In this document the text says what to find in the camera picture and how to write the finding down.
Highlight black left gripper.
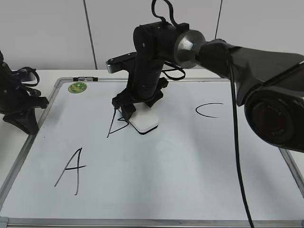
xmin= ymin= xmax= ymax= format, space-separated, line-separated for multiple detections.
xmin=0 ymin=54 xmax=49 ymax=135

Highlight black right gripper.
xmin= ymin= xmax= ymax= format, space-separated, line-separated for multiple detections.
xmin=112 ymin=54 xmax=168 ymax=119

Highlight white whiteboard eraser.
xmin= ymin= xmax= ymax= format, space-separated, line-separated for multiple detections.
xmin=129 ymin=103 xmax=159 ymax=135

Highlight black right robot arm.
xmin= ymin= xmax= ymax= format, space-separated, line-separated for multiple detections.
xmin=107 ymin=21 xmax=304 ymax=152

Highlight round green magnet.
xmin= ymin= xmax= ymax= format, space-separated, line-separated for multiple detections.
xmin=68 ymin=82 xmax=87 ymax=94

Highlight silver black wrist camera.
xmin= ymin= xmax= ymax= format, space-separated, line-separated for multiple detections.
xmin=106 ymin=52 xmax=137 ymax=74

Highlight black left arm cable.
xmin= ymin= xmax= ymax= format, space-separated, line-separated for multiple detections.
xmin=10 ymin=68 xmax=42 ymax=98

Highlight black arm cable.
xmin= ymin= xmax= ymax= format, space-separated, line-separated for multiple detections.
xmin=151 ymin=0 xmax=255 ymax=228
xmin=10 ymin=68 xmax=42 ymax=98

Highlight white whiteboard with grey frame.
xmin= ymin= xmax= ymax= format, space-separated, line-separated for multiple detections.
xmin=0 ymin=76 xmax=304 ymax=228

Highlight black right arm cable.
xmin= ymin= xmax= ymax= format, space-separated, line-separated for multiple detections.
xmin=151 ymin=0 xmax=255 ymax=228

